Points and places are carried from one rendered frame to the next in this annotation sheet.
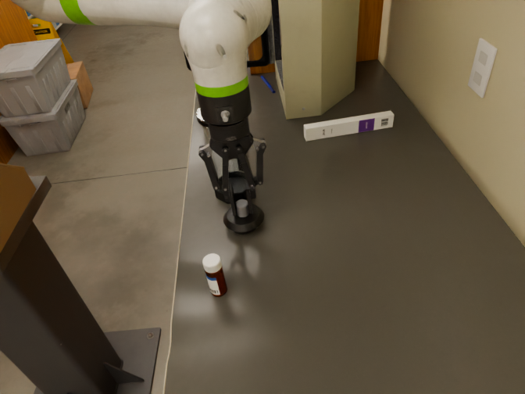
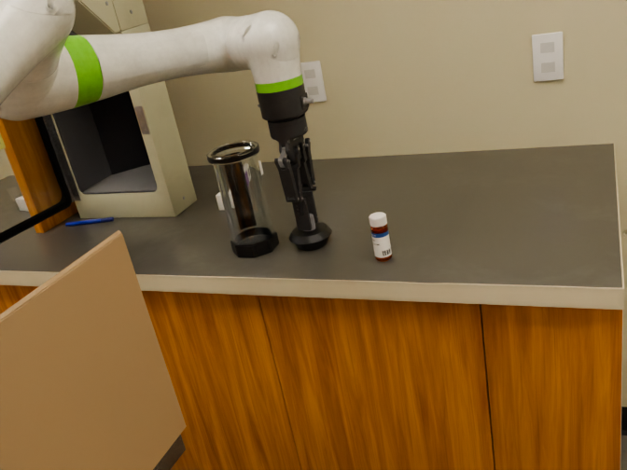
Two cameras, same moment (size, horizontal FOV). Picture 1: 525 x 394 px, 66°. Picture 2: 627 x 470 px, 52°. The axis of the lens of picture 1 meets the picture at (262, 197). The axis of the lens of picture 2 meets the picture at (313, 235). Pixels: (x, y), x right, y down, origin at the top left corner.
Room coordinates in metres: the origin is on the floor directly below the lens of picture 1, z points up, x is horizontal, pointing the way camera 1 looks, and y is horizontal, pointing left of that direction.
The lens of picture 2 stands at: (0.10, 1.17, 1.51)
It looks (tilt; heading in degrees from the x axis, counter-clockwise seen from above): 24 degrees down; 296
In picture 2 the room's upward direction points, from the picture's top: 11 degrees counter-clockwise
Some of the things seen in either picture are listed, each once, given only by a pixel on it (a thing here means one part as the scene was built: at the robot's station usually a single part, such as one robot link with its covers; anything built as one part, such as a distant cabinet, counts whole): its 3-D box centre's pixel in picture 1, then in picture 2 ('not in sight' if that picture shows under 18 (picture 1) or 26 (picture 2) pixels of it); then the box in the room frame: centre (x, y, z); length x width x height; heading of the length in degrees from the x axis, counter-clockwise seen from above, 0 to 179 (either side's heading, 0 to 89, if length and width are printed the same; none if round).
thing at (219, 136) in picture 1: (230, 136); (290, 138); (0.67, 0.05, 1.17); 0.08 x 0.07 x 0.09; 90
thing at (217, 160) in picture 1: (228, 151); (243, 197); (0.79, 0.07, 1.06); 0.11 x 0.11 x 0.21
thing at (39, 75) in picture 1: (30, 77); not in sight; (2.93, 1.57, 0.49); 0.60 x 0.42 x 0.33; 0
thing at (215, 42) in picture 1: (217, 42); (270, 49); (0.67, 0.04, 1.35); 0.13 x 0.11 x 0.14; 157
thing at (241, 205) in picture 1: (243, 213); (309, 229); (0.66, 0.05, 0.97); 0.09 x 0.09 x 0.07
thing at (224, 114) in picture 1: (224, 102); (285, 102); (0.66, 0.05, 1.25); 0.12 x 0.09 x 0.06; 0
